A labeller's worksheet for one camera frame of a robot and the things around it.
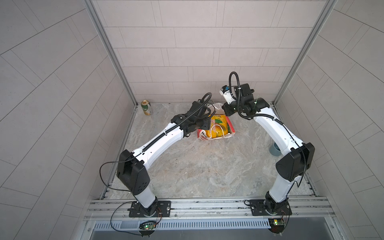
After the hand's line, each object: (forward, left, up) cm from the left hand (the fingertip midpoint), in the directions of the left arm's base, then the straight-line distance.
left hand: (210, 119), depth 79 cm
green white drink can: (+21, +43, -13) cm, 50 cm away
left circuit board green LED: (-45, +28, -17) cm, 56 cm away
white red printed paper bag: (-1, -3, +10) cm, 11 cm away
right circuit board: (-45, -31, -22) cm, 58 cm away
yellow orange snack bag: (-1, -5, -5) cm, 8 cm away
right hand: (+7, -7, +3) cm, 10 cm away
